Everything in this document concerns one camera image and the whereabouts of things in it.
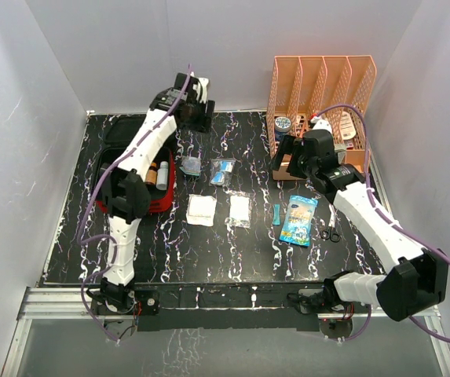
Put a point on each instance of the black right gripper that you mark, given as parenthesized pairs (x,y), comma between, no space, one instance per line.
(286,147)

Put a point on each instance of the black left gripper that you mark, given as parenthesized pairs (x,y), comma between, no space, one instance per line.
(205,109)

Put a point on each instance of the clear bag blue mask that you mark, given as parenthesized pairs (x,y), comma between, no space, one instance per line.
(191,166)

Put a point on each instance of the clear bag blue bandage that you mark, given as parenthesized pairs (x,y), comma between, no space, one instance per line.
(221,171)

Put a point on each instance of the white plastic bottle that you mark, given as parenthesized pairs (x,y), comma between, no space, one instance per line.
(162,176)

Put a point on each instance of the brown bottle orange cap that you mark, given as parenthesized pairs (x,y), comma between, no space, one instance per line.
(151,176)

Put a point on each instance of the clear bag white gauze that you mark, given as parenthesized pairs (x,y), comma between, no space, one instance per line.
(239,210)

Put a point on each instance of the white gauze pad packet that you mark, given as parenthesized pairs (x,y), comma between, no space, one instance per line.
(201,210)

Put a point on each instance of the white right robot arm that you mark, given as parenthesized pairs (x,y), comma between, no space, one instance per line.
(414,278)

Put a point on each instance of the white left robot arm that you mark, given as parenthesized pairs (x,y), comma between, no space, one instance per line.
(119,274)

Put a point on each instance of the round blue patterned tin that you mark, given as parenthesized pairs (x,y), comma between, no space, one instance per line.
(282,127)

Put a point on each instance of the grey stapler box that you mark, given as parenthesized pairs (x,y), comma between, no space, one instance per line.
(340,151)

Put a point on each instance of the pink white card pack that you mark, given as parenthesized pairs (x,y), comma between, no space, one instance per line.
(347,127)

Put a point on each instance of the small teal sachet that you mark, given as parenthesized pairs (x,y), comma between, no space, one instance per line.
(276,215)

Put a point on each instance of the peach plastic desk organizer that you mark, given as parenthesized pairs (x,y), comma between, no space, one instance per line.
(302,86)

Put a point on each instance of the blue cotton swab packet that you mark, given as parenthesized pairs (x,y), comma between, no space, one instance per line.
(297,223)

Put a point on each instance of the black handled metal scissors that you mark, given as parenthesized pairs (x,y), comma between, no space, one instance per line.
(330,233)

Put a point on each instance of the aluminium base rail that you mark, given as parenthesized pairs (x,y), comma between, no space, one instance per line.
(73,303)

